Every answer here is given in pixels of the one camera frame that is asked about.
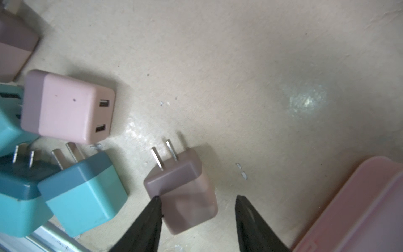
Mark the blue plug left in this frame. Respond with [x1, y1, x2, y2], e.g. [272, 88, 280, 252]
[1, 84, 39, 156]

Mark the blue plug middle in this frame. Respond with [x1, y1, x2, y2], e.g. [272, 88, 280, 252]
[1, 143, 60, 237]

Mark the pink plug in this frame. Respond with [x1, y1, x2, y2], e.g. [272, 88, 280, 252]
[21, 69, 115, 145]
[143, 140, 218, 235]
[1, 10, 39, 83]

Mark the blue plug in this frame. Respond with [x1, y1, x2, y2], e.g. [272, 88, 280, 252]
[1, 84, 39, 156]
[1, 143, 60, 237]
[38, 142, 128, 237]

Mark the blue plug right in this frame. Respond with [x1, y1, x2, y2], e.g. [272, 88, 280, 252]
[38, 142, 128, 237]

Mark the pink case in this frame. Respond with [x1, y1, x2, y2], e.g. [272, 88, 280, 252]
[294, 156, 403, 252]

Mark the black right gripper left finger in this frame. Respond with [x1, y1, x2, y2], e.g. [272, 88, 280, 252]
[110, 196, 163, 252]

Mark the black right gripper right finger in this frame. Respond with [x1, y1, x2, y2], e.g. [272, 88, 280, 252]
[235, 195, 290, 252]

